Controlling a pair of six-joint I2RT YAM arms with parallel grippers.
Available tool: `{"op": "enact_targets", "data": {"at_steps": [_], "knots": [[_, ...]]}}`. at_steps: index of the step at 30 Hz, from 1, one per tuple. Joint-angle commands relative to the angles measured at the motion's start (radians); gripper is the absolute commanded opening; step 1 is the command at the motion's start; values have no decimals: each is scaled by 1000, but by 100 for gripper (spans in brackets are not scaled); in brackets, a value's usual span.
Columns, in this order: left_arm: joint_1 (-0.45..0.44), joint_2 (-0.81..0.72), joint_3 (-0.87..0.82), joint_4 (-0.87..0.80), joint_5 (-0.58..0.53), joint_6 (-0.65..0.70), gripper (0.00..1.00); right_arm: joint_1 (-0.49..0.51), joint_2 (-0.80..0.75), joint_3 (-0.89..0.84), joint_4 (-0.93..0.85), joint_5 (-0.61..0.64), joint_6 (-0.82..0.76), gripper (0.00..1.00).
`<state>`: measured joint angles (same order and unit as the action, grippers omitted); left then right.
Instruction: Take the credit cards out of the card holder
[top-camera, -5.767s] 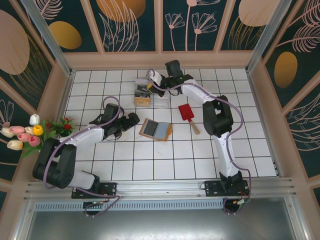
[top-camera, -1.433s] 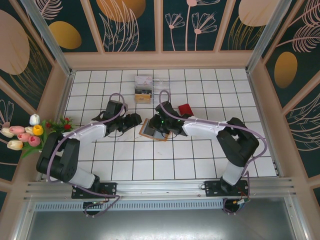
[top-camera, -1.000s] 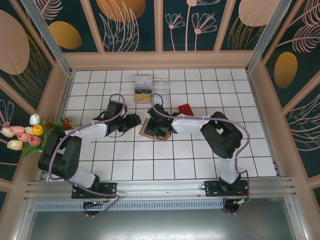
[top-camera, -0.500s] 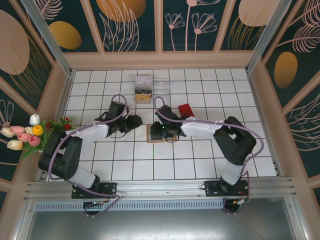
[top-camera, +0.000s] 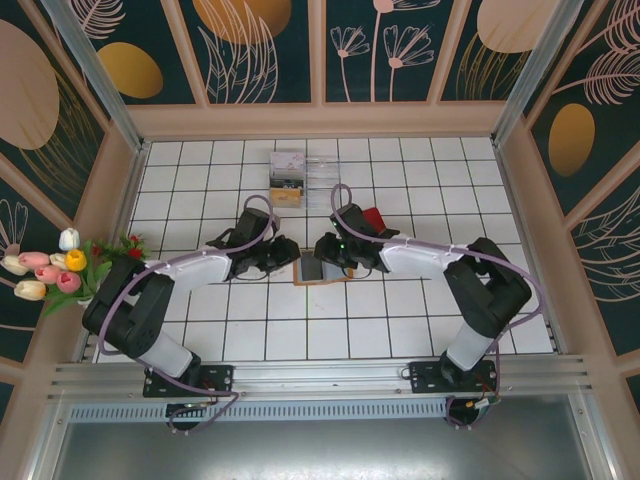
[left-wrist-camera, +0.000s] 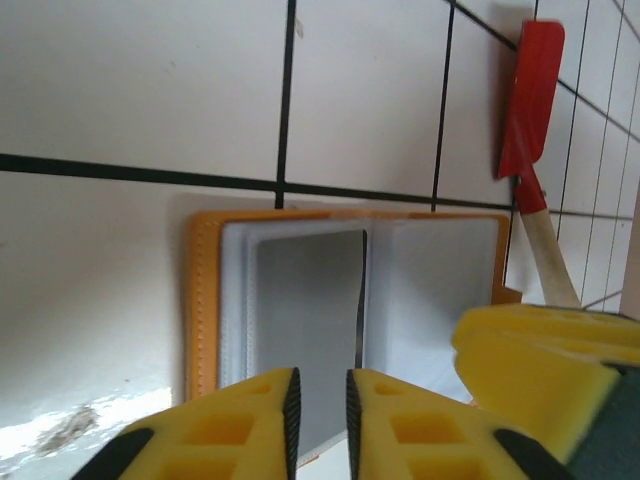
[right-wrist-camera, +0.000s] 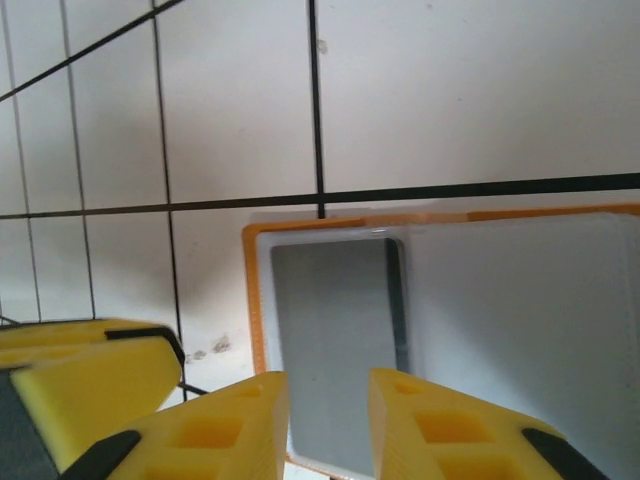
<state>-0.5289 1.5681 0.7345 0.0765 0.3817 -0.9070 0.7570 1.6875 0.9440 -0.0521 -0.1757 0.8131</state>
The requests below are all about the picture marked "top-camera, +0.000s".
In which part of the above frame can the orange leather card holder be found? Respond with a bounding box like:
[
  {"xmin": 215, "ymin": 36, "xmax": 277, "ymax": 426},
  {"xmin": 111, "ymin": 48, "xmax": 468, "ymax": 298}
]
[{"xmin": 292, "ymin": 252, "xmax": 361, "ymax": 287}]

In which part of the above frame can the black credit card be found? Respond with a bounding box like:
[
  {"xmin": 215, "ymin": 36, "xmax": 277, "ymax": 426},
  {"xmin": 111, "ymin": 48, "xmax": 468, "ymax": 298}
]
[{"xmin": 298, "ymin": 253, "xmax": 325, "ymax": 282}]

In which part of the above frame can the clear acrylic card stand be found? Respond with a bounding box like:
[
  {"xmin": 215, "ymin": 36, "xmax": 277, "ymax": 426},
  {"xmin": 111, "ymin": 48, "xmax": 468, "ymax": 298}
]
[{"xmin": 267, "ymin": 149, "xmax": 344, "ymax": 210}]

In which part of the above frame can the gold card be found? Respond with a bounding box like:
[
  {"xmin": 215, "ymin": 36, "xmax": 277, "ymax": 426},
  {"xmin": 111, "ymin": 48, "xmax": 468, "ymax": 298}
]
[{"xmin": 269, "ymin": 187, "xmax": 304, "ymax": 207}]

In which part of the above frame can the white floral card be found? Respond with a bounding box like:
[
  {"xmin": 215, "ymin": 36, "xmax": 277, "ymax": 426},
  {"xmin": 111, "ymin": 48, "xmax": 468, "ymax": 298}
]
[{"xmin": 269, "ymin": 151, "xmax": 306, "ymax": 177}]

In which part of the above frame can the red flower green sprig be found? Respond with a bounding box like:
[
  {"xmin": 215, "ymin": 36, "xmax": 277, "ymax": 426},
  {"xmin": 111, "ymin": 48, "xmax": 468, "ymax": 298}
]
[{"xmin": 93, "ymin": 232, "xmax": 152, "ymax": 266}]

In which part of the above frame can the deep pink artificial tulip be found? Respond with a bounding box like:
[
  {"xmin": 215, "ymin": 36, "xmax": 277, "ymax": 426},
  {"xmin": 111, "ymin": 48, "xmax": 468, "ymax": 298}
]
[{"xmin": 55, "ymin": 269, "xmax": 83, "ymax": 295}]

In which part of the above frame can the brushed metal sheet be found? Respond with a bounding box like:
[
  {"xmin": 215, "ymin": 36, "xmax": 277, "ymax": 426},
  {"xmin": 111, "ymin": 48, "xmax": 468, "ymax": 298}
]
[{"xmin": 49, "ymin": 419, "xmax": 594, "ymax": 480}]

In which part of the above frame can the tulip flower bouquet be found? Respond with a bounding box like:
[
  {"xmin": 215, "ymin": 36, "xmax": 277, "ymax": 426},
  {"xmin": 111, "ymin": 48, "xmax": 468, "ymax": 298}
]
[{"xmin": 39, "ymin": 239, "xmax": 115, "ymax": 320}]

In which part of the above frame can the red shovel with wooden handle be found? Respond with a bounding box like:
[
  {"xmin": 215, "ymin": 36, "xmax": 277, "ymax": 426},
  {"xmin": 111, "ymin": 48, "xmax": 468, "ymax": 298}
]
[{"xmin": 360, "ymin": 207, "xmax": 387, "ymax": 235}]

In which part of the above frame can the aluminium mounting rail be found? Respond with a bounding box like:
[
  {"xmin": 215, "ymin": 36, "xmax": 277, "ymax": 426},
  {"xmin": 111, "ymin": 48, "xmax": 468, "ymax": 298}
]
[{"xmin": 47, "ymin": 353, "xmax": 597, "ymax": 402}]

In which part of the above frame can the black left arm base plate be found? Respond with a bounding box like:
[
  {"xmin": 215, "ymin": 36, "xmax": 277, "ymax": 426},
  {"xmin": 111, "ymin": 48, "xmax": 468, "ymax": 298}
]
[{"xmin": 143, "ymin": 363, "xmax": 235, "ymax": 399}]

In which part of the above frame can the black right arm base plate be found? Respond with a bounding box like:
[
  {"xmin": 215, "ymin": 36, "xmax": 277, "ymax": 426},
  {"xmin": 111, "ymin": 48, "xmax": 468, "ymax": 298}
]
[{"xmin": 408, "ymin": 359, "xmax": 501, "ymax": 396}]

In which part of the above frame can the slotted grey cable duct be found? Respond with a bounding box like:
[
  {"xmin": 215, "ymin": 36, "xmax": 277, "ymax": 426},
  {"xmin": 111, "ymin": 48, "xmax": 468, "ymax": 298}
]
[{"xmin": 67, "ymin": 402, "xmax": 451, "ymax": 422}]

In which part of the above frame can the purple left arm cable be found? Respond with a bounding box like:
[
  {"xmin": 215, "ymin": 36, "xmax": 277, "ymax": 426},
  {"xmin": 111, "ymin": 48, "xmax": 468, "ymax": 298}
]
[{"xmin": 97, "ymin": 194, "xmax": 281, "ymax": 434}]

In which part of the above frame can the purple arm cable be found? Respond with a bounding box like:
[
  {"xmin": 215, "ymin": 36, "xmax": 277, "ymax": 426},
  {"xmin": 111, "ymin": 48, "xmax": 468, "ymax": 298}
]
[
  {"xmin": 329, "ymin": 183, "xmax": 546, "ymax": 431},
  {"xmin": 97, "ymin": 194, "xmax": 281, "ymax": 434}
]

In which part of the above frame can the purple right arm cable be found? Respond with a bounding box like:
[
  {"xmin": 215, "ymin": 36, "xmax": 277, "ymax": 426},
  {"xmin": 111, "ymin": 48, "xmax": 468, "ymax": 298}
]
[{"xmin": 329, "ymin": 183, "xmax": 546, "ymax": 431}]

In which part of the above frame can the aluminium frame post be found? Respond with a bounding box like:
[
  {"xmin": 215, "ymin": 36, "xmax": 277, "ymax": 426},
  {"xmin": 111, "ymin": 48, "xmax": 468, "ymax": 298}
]
[
  {"xmin": 40, "ymin": 0, "xmax": 147, "ymax": 154},
  {"xmin": 491, "ymin": 0, "xmax": 587, "ymax": 146}
]

